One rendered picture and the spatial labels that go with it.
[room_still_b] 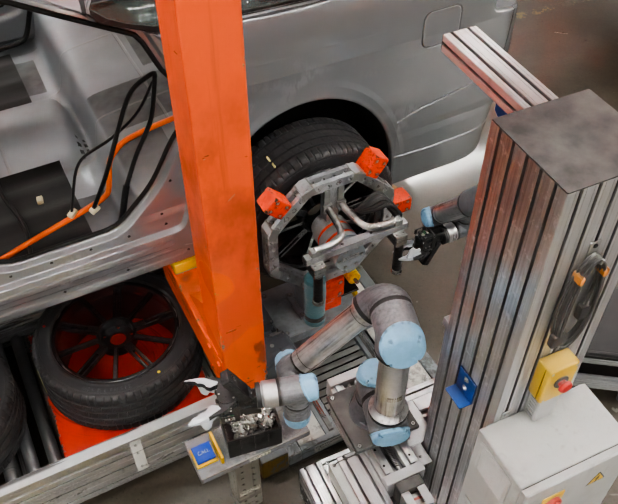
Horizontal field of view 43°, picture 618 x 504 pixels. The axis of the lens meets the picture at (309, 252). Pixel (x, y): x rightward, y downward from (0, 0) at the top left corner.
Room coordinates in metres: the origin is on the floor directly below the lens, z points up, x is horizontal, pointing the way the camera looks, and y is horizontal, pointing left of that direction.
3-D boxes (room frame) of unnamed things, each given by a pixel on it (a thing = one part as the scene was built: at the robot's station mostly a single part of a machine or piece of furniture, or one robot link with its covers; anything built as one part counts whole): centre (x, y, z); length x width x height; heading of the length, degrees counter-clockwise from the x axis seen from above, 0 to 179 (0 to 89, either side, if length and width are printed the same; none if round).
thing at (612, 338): (2.10, -1.31, 0.17); 0.43 x 0.36 x 0.34; 172
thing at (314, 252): (1.99, -0.05, 1.03); 0.19 x 0.18 x 0.11; 27
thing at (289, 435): (1.47, 0.23, 0.44); 0.43 x 0.17 x 0.03; 117
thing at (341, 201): (2.08, -0.22, 1.03); 0.19 x 0.18 x 0.11; 27
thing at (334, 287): (2.18, -0.06, 0.48); 0.16 x 0.12 x 0.17; 27
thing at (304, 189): (2.14, -0.08, 0.85); 0.54 x 0.07 x 0.54; 117
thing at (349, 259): (2.08, -0.11, 0.85); 0.21 x 0.14 x 0.14; 27
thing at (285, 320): (2.29, 0.00, 0.32); 0.40 x 0.30 x 0.28; 117
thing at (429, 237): (2.08, -0.46, 0.86); 0.12 x 0.08 x 0.09; 118
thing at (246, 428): (1.47, 0.21, 0.51); 0.20 x 0.14 x 0.13; 108
